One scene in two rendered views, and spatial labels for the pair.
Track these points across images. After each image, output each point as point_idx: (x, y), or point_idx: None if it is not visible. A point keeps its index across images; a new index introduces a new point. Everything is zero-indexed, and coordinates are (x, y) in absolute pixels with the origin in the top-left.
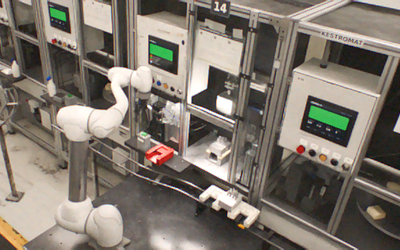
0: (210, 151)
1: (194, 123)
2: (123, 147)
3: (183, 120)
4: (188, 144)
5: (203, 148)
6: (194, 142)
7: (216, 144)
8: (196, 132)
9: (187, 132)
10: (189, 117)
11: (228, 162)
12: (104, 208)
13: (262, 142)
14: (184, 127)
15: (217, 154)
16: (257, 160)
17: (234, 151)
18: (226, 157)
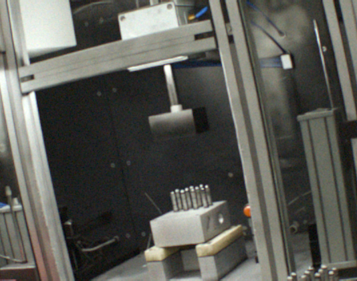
0: (160, 248)
1: (81, 245)
2: None
3: (21, 137)
4: (75, 277)
5: (132, 275)
6: (96, 272)
7: (174, 215)
8: (95, 257)
9: (51, 191)
10: (39, 126)
11: (245, 268)
12: None
13: (342, 10)
14: (31, 166)
15: (192, 241)
16: (354, 102)
17: (252, 127)
18: (230, 250)
